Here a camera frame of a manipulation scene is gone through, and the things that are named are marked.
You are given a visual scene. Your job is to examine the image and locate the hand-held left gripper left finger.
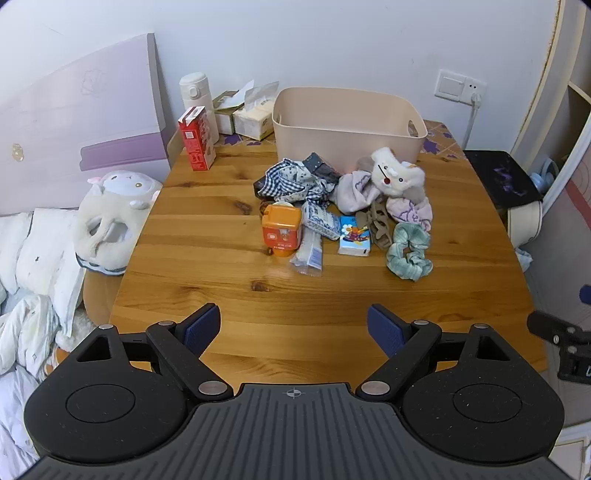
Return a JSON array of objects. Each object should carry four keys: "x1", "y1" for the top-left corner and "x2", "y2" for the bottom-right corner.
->
[{"x1": 68, "y1": 303, "x2": 234, "y2": 401}]

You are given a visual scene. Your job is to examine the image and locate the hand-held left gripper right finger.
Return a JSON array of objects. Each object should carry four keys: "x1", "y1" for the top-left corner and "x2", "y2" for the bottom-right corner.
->
[{"x1": 354, "y1": 303, "x2": 520, "y2": 401}]

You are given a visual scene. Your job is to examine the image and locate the green scrunchie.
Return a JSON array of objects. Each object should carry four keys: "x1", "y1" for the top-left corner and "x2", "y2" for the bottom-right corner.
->
[{"x1": 385, "y1": 223, "x2": 433, "y2": 282}]

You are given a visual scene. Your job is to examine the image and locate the beige hair claw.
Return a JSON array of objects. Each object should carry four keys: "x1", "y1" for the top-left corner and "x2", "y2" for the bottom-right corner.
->
[{"x1": 355, "y1": 203, "x2": 393, "y2": 250}]

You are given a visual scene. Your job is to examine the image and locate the clear plastic packet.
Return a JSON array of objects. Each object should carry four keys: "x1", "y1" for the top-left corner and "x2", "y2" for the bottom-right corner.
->
[{"x1": 289, "y1": 228, "x2": 325, "y2": 278}]

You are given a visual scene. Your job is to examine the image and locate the orange plastic case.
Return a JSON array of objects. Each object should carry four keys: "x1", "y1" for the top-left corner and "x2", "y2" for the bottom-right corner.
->
[{"x1": 261, "y1": 203, "x2": 304, "y2": 258}]

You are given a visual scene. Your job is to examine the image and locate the blue white patterned packet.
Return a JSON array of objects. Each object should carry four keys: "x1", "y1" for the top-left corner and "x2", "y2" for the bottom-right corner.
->
[{"x1": 302, "y1": 200, "x2": 342, "y2": 241}]

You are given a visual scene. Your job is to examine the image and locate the white cat plush hairband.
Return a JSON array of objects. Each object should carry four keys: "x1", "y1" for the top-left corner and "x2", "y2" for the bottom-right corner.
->
[{"x1": 369, "y1": 147, "x2": 428, "y2": 204}]

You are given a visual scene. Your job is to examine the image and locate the blue checkered cloth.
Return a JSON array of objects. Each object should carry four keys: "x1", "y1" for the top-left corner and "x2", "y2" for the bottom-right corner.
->
[{"x1": 253, "y1": 158, "x2": 340, "y2": 206}]

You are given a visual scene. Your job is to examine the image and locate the dark printed long box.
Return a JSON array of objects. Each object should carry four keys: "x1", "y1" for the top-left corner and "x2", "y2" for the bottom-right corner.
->
[{"x1": 302, "y1": 152, "x2": 342, "y2": 184}]

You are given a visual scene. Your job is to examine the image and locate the beige storage bin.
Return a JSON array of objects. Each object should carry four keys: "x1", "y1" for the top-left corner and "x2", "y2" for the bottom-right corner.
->
[{"x1": 271, "y1": 88, "x2": 428, "y2": 174}]

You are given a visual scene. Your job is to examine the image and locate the wooden desk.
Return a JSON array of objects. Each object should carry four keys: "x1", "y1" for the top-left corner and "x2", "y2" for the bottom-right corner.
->
[{"x1": 83, "y1": 119, "x2": 550, "y2": 388}]

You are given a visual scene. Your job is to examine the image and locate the pink patterned floor mat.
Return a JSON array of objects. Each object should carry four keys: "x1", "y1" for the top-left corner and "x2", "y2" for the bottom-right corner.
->
[{"x1": 522, "y1": 175, "x2": 591, "y2": 315}]

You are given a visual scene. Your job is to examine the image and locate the white round container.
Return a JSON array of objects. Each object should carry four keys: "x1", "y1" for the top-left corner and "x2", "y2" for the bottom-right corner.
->
[{"x1": 507, "y1": 200, "x2": 544, "y2": 243}]

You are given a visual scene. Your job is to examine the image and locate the cartoon print tissue packet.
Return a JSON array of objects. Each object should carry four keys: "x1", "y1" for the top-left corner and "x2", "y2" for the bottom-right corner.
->
[{"x1": 338, "y1": 215, "x2": 372, "y2": 257}]

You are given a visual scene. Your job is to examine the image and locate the light blue plastic toy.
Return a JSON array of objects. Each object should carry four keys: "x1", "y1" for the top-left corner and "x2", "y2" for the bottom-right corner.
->
[{"x1": 530, "y1": 159, "x2": 561, "y2": 195}]

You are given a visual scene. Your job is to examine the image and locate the black case purple print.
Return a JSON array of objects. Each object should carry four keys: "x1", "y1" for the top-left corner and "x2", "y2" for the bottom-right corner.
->
[{"x1": 463, "y1": 149, "x2": 544, "y2": 217}]

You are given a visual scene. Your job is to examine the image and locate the white sheep plush pillow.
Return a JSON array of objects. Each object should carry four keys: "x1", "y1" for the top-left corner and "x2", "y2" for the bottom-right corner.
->
[{"x1": 74, "y1": 170, "x2": 163, "y2": 276}]

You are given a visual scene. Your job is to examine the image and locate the white printed quilt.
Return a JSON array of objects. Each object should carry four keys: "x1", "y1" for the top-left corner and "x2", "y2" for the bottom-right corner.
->
[{"x1": 0, "y1": 295, "x2": 63, "y2": 480}]

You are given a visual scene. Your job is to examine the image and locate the red drink carton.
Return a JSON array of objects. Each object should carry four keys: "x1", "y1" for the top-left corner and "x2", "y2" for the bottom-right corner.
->
[{"x1": 178, "y1": 106, "x2": 218, "y2": 171}]

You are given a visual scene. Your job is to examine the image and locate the gold tissue box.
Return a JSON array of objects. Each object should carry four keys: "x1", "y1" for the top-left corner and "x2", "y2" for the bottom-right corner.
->
[{"x1": 211, "y1": 79, "x2": 254, "y2": 136}]

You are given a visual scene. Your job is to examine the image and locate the white soft tissue pack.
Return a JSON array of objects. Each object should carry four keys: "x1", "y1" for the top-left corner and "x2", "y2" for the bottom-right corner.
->
[{"x1": 232, "y1": 82, "x2": 280, "y2": 141}]

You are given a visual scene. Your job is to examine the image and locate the white thermos bottle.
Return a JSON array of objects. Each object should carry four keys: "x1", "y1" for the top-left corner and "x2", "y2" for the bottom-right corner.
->
[{"x1": 179, "y1": 71, "x2": 220, "y2": 146}]

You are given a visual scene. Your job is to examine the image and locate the cream shelf unit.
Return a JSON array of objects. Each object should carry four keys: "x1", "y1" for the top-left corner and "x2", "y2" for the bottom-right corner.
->
[{"x1": 510, "y1": 0, "x2": 591, "y2": 232}]

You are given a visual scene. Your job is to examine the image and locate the lilac wooden board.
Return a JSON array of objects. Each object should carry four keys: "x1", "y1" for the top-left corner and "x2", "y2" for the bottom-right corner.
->
[{"x1": 0, "y1": 32, "x2": 172, "y2": 215}]

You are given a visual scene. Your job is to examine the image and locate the white plug with cable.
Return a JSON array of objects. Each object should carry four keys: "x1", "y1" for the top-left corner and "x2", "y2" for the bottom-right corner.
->
[{"x1": 462, "y1": 91, "x2": 484, "y2": 148}]

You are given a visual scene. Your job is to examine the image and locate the wall switch socket plate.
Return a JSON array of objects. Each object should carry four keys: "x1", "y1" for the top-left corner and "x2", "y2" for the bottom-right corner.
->
[{"x1": 435, "y1": 69, "x2": 487, "y2": 104}]

